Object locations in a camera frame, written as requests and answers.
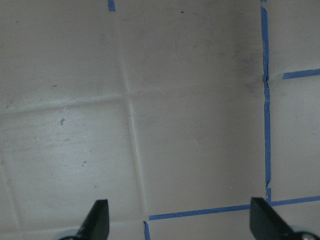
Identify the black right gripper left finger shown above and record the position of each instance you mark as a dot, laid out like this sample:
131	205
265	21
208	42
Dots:
96	223

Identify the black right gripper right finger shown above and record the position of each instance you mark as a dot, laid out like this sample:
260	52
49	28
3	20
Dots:
266	224

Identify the brown paper table mat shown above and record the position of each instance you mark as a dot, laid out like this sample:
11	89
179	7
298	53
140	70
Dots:
177	112

